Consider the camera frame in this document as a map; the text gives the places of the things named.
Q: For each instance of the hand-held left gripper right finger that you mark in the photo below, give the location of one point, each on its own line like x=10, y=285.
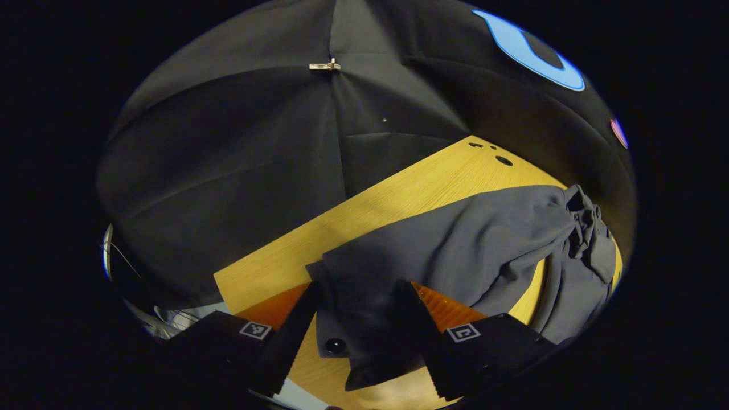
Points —
x=450, y=364

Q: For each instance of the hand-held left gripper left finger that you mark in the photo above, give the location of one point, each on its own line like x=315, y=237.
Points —
x=287, y=341

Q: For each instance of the grey long-sleeved shirt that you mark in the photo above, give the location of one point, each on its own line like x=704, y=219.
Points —
x=455, y=245

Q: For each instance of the black backdrop cloth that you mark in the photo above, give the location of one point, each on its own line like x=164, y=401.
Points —
x=228, y=171

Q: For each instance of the white cloth clip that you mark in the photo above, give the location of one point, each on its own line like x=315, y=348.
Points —
x=324, y=66

